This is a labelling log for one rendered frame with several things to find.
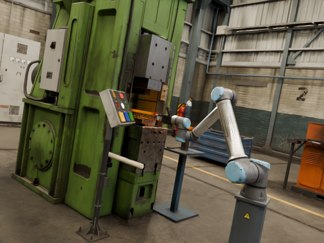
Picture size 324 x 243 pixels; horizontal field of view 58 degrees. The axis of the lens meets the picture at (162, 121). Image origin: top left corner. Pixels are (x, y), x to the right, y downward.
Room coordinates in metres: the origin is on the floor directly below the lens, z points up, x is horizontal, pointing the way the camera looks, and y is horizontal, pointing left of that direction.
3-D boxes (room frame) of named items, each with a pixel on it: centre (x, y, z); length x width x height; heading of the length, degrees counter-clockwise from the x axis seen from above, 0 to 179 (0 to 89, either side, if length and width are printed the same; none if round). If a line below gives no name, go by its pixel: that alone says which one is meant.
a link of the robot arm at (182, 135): (2.60, -0.20, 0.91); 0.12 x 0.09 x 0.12; 124
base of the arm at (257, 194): (2.08, -0.75, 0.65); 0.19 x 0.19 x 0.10
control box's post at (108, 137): (2.32, 0.41, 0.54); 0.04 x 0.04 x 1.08; 52
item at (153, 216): (2.78, 0.09, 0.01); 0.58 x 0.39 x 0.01; 142
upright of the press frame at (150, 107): (3.33, 0.17, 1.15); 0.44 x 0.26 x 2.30; 52
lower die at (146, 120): (2.94, 0.29, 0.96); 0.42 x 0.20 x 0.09; 52
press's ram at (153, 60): (2.97, 0.26, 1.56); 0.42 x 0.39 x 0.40; 52
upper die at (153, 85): (2.94, 0.29, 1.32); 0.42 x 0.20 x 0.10; 52
